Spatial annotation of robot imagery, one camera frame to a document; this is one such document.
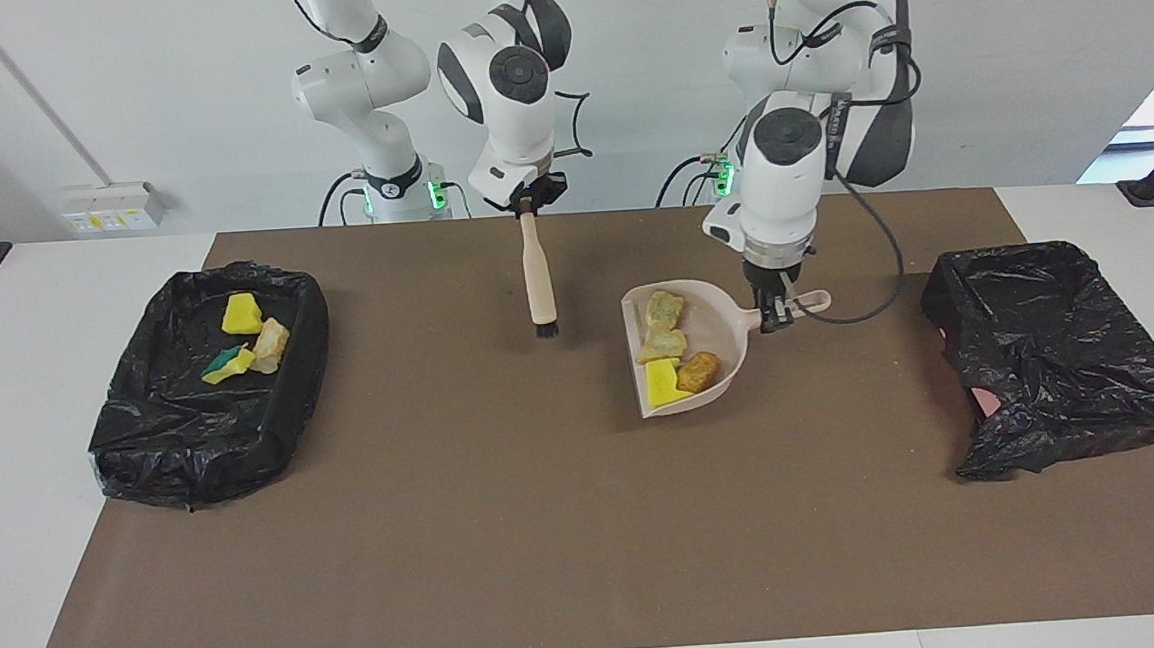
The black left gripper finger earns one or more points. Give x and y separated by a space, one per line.
774 314

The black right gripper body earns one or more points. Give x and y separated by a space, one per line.
544 188

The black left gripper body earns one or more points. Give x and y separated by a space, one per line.
770 280

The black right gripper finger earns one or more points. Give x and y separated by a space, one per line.
522 205

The beige plastic dustpan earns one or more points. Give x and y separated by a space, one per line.
722 320

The beige hand brush black bristles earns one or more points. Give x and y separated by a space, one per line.
538 276

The brown sponge scrap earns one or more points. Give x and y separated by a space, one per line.
699 372

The pale grey-beige sponge scrap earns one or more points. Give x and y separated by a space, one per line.
664 311

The beige crumbly sponge scrap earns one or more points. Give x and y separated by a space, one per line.
663 346

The orange striped beige sponge scrap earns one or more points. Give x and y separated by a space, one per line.
272 343

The yellow sponge wedge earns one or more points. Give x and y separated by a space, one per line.
241 314

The green and yellow sponge scrap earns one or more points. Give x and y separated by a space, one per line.
231 365

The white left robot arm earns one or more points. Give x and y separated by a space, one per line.
788 171

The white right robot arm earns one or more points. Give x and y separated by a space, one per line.
512 77

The pink bin with black bag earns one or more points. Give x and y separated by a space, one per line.
1050 355

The rectangular bin with black bag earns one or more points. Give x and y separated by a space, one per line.
183 438

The brown table mat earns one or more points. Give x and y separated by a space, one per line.
594 603

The white wall socket strip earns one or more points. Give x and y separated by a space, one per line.
109 207

